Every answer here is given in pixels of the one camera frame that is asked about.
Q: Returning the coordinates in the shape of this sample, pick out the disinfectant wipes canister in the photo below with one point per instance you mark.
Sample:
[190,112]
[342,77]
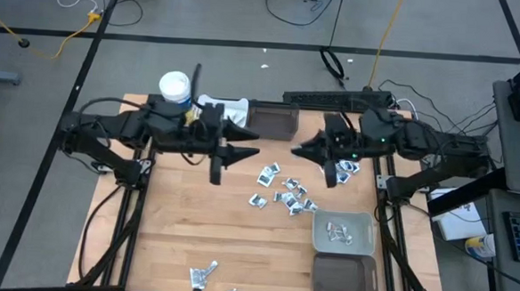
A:
[479,247]
[175,87]

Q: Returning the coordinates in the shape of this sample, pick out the white plastic bin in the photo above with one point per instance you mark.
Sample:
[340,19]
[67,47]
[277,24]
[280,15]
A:
[240,104]

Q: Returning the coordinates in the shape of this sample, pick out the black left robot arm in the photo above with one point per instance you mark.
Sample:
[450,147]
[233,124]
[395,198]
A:
[123,127]

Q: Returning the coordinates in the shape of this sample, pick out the dark translucent plastic bin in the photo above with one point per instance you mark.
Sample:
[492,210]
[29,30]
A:
[344,278]
[272,121]

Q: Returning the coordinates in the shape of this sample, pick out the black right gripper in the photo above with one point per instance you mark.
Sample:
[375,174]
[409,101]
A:
[340,141]

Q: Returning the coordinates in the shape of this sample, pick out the green striped bandage wrapper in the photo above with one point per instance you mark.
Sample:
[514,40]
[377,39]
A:
[238,114]

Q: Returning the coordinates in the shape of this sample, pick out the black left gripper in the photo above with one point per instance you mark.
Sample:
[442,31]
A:
[207,138]

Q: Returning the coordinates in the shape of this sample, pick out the light grey plastic bin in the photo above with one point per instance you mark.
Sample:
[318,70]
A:
[358,226]

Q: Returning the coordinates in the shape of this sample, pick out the black round floor plug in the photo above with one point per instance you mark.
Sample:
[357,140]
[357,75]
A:
[24,42]

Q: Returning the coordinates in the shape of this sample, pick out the black perforated bar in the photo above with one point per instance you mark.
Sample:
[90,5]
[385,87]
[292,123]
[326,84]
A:
[316,97]

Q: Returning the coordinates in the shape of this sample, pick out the black desk bar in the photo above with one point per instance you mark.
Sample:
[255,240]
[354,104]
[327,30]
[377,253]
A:
[467,194]

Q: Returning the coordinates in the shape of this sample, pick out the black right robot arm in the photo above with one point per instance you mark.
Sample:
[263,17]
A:
[443,146]

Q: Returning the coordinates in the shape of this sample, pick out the white tissue box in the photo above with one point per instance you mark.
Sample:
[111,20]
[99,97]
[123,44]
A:
[458,227]

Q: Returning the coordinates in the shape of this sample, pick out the silver mounting plate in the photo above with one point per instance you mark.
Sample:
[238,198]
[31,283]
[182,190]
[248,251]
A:
[144,166]
[382,181]

